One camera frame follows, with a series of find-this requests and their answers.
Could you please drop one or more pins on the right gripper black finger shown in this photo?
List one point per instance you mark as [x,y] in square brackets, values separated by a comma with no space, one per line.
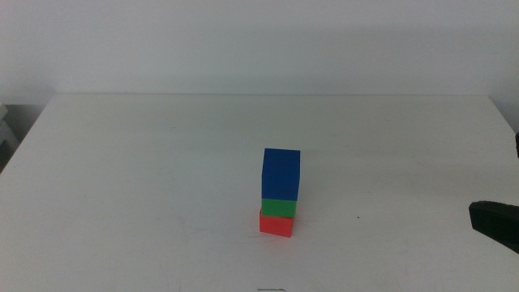
[498,223]

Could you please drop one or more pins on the green cube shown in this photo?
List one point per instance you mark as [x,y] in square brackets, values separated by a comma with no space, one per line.
[279,208]

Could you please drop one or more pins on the red cube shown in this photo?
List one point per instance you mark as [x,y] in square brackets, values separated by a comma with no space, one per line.
[275,228]

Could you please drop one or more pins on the blue cube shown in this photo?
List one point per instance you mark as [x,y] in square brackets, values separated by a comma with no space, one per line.
[280,174]

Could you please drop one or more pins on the small dark object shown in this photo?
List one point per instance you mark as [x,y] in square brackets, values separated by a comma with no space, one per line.
[517,146]

